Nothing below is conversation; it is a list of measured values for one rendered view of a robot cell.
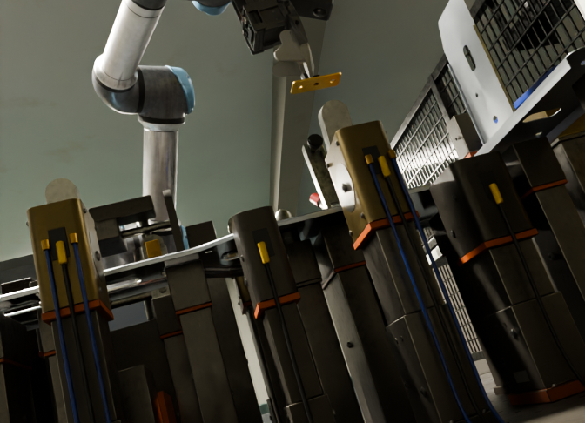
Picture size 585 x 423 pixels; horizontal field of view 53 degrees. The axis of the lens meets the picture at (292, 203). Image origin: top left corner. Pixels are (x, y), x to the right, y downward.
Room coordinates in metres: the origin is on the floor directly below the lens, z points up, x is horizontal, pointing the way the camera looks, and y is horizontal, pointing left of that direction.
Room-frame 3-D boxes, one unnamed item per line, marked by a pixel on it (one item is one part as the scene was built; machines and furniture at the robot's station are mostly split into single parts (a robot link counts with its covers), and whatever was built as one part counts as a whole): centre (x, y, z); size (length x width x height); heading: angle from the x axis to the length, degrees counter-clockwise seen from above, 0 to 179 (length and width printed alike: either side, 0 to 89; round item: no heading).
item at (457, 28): (0.93, -0.36, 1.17); 0.12 x 0.01 x 0.34; 12
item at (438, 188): (0.70, -0.22, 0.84); 0.12 x 0.07 x 0.28; 12
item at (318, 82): (0.88, -0.10, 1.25); 0.08 x 0.04 x 0.01; 102
